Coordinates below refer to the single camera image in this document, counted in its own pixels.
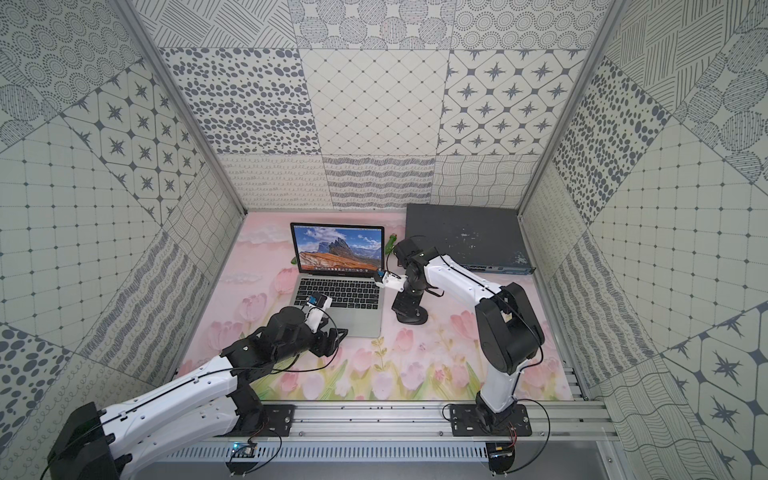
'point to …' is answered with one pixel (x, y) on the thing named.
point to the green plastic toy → (390, 243)
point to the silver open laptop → (342, 262)
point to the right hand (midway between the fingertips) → (411, 299)
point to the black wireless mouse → (419, 316)
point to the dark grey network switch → (487, 239)
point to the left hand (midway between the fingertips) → (334, 318)
